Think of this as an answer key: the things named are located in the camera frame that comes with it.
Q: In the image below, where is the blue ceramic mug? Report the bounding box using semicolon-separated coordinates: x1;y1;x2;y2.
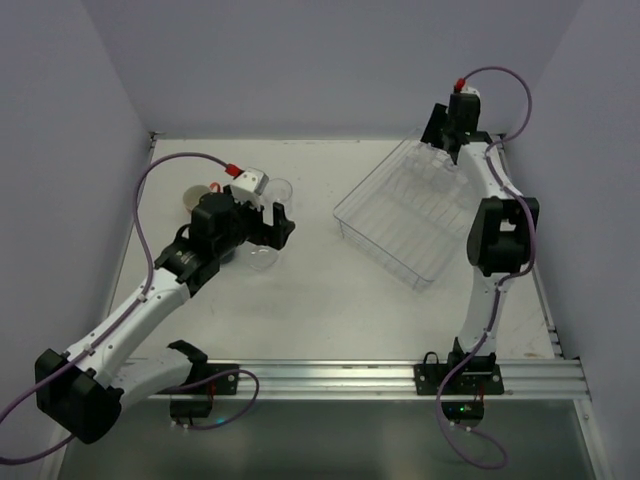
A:
218;248;238;265

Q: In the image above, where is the right controller box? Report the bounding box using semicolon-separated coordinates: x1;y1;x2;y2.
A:
442;400;485;427

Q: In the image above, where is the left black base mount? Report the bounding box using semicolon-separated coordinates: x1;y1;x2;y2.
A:
162;363;240;396

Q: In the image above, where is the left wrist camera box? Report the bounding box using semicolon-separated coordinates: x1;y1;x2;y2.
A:
230;168;270;198

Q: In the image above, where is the clear ribbed glass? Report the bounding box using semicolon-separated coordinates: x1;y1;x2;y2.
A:
248;245;279;271

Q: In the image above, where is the orange mug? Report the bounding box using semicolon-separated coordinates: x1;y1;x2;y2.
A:
182;182;222;214

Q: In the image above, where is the clear glass at rack back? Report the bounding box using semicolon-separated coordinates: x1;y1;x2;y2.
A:
420;145;447;181

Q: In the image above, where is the clear faceted glass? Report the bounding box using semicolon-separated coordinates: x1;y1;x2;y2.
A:
263;178;293;214

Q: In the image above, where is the left controller box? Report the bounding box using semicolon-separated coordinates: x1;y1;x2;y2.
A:
169;400;212;425

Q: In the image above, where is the controller box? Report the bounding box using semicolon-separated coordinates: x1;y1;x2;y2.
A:
442;400;485;427
169;400;212;425

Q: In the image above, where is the white wire dish rack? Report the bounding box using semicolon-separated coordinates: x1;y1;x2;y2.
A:
333;128;479;292

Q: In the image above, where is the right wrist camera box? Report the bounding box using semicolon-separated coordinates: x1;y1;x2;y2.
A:
459;85;480;97

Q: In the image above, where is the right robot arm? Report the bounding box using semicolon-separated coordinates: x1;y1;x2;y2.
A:
421;86;540;380

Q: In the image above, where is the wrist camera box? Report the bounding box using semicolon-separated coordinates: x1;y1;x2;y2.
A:
230;168;270;198
459;85;480;97

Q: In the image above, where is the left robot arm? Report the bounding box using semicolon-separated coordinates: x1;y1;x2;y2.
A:
35;187;295;444

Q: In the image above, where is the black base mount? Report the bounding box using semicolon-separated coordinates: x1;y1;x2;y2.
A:
162;363;240;396
412;350;502;399

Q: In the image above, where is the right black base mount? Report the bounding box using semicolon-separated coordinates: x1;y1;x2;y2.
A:
412;350;502;399

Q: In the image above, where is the aluminium mounting rail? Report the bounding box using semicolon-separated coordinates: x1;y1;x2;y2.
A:
64;355;586;401

